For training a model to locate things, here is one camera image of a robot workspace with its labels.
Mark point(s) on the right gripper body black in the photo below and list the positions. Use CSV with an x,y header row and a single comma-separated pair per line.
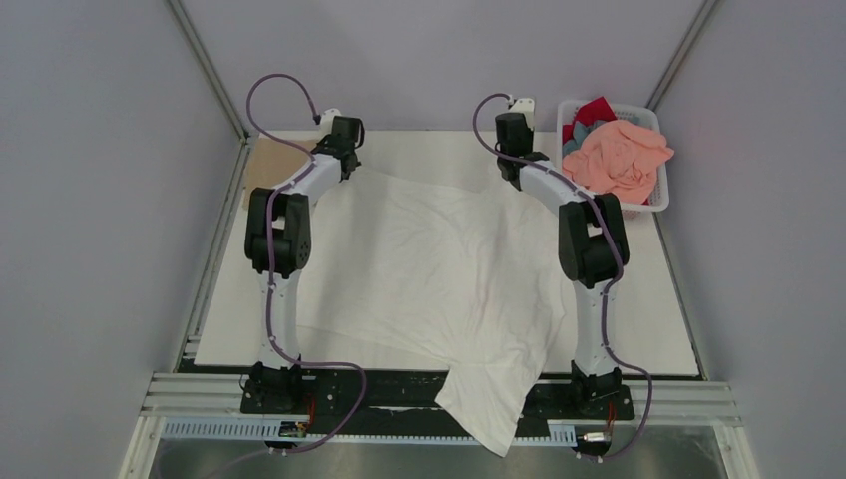
x,y
530,136

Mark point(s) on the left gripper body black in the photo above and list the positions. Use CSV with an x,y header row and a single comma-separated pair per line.
x,y
323,142

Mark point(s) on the white t shirt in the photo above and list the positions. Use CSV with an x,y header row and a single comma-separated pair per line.
x,y
470,279

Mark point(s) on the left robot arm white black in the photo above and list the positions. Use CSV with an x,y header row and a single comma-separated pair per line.
x,y
278,245

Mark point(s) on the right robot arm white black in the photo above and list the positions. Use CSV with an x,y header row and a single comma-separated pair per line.
x,y
592,248

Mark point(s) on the grey blue t shirt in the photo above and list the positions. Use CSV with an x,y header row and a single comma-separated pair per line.
x,y
579,133

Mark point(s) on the folded tan t shirt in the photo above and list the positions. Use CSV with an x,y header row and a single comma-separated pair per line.
x,y
270,163

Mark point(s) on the red t shirt in basket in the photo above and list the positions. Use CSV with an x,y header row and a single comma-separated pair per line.
x,y
597,109

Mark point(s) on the crumpled salmon pink t shirt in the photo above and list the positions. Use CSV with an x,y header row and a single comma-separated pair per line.
x,y
621,158

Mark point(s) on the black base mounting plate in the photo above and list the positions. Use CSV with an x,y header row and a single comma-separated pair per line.
x,y
402,403

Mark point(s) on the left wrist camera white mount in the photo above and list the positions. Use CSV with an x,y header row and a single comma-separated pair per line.
x,y
327,118

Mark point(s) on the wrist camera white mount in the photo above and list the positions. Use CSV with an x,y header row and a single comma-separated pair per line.
x,y
327,118
523,106

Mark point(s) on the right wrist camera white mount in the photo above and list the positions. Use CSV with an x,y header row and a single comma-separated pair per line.
x,y
523,106

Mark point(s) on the left aluminium frame post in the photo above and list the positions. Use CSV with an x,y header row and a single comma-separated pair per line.
x,y
188,30

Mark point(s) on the aluminium frame post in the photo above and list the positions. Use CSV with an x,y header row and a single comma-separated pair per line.
x,y
696,28
188,30

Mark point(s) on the right aluminium frame post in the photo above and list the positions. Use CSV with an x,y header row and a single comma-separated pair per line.
x,y
696,28

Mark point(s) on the aluminium table edge rail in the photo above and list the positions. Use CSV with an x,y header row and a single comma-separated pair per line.
x,y
173,394

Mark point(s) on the white slotted cable duct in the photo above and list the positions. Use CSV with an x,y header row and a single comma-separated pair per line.
x,y
272,431

